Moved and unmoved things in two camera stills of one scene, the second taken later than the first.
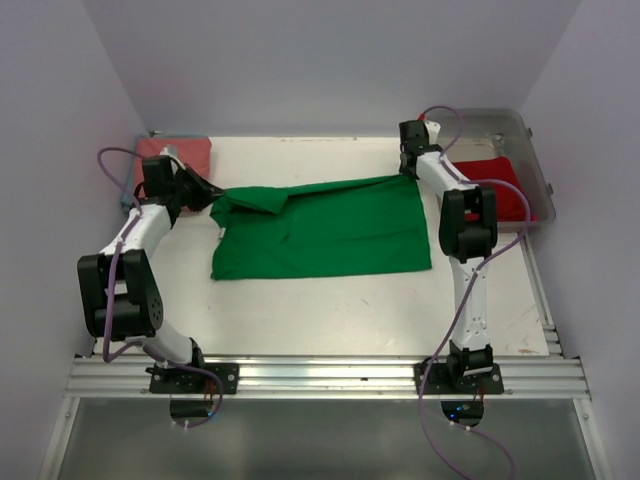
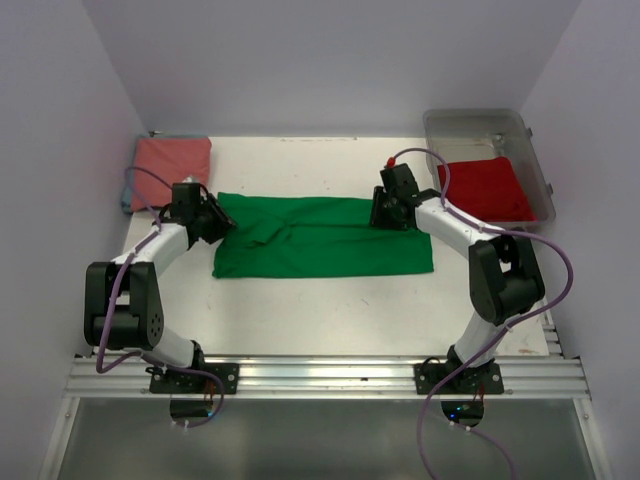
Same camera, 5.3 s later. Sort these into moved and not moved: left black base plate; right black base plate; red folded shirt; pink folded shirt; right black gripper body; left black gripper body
Moved: right black gripper body; left black gripper body
Not moved: right black base plate; red folded shirt; pink folded shirt; left black base plate
